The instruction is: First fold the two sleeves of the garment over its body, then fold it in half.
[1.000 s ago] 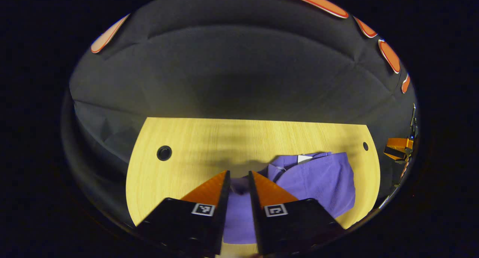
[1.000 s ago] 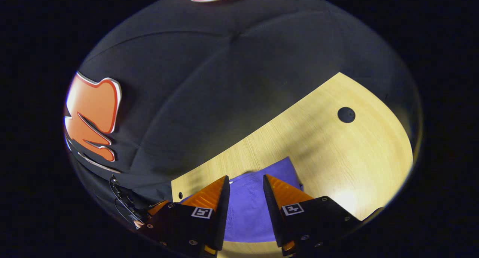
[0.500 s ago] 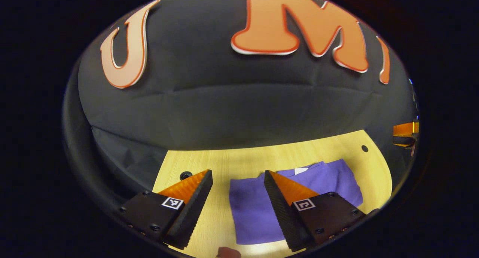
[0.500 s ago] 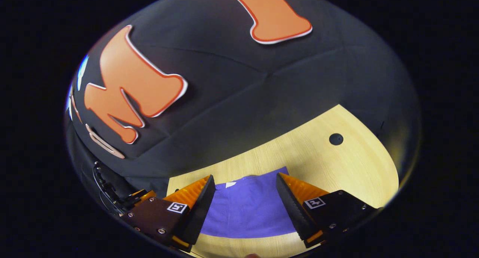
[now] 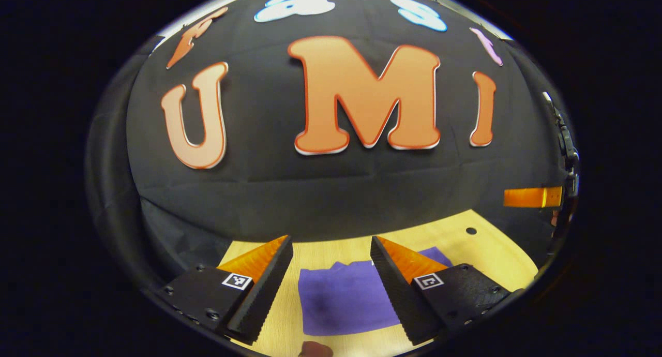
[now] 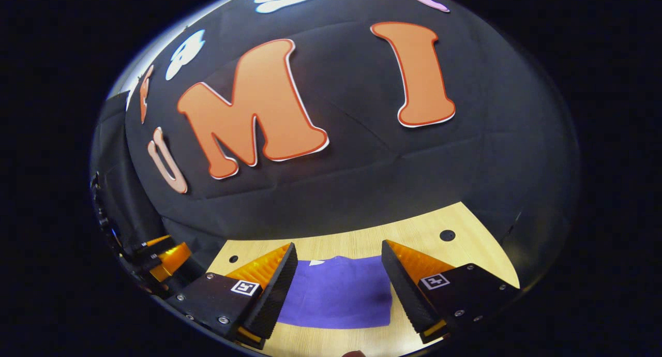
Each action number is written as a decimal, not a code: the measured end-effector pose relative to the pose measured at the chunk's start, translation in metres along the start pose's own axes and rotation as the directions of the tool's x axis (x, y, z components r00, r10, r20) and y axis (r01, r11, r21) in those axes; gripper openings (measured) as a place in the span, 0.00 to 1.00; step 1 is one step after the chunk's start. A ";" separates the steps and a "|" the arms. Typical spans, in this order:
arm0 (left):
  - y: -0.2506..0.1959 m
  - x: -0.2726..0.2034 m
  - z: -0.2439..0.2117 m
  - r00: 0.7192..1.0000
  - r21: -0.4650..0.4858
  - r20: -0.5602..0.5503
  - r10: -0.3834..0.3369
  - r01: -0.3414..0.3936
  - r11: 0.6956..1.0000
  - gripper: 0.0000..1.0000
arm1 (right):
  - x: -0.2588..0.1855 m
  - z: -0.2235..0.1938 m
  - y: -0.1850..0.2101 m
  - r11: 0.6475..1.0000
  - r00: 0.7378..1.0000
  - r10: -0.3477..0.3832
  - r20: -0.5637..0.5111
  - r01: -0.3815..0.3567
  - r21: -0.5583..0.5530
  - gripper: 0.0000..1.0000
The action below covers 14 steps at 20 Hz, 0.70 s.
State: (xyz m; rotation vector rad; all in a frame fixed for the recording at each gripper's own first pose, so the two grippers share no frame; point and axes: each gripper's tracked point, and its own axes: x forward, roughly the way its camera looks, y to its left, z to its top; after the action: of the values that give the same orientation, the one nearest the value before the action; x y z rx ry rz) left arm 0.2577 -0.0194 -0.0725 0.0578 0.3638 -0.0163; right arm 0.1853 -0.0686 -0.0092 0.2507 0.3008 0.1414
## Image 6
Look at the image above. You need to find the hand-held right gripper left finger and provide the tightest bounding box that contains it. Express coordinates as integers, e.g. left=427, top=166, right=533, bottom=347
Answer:
left=173, top=242, right=299, bottom=350

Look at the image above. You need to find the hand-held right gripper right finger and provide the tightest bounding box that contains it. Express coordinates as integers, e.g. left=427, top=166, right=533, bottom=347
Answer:
left=380, top=239, right=520, bottom=345

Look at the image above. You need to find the purple button shirt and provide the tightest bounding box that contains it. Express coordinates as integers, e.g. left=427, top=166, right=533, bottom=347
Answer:
left=277, top=255, right=394, bottom=330

